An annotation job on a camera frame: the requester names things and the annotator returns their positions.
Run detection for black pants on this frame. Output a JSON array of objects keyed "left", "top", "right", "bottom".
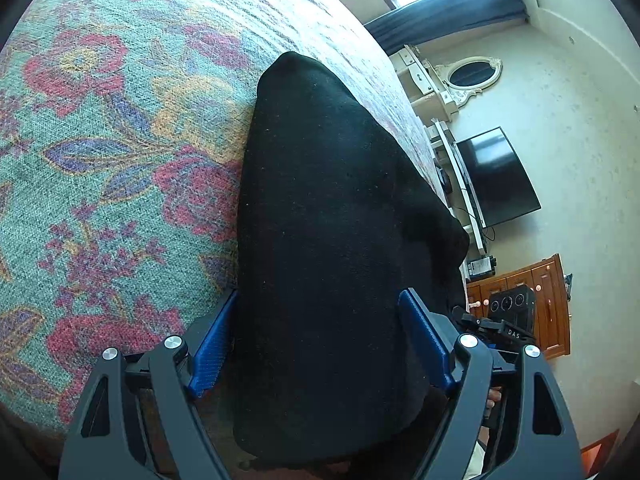
[{"left": 233, "top": 52, "right": 469, "bottom": 466}]

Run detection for right hand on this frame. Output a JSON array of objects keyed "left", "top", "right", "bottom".
[{"left": 477, "top": 387, "right": 502, "bottom": 446}]

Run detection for wooden cabinet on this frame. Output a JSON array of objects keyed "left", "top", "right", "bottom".
[{"left": 466, "top": 254, "right": 572, "bottom": 360}]

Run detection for black flat television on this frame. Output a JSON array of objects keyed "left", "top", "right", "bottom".
[{"left": 456, "top": 127, "right": 541, "bottom": 228}]

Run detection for white tv stand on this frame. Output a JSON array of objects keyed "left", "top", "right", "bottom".
[{"left": 425, "top": 118, "right": 496, "bottom": 283}]

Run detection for white vanity dresser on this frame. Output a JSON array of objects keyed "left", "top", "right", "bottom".
[{"left": 390, "top": 44, "right": 458, "bottom": 125}]

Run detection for oval vanity mirror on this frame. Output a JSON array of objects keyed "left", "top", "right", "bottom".
[{"left": 434, "top": 55, "right": 503, "bottom": 108}]

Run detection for floral bedspread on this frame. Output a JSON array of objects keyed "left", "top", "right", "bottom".
[{"left": 1, "top": 0, "right": 437, "bottom": 434}]

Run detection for dark blue right curtain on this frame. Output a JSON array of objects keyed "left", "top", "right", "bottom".
[{"left": 364, "top": 0, "right": 527, "bottom": 54}]

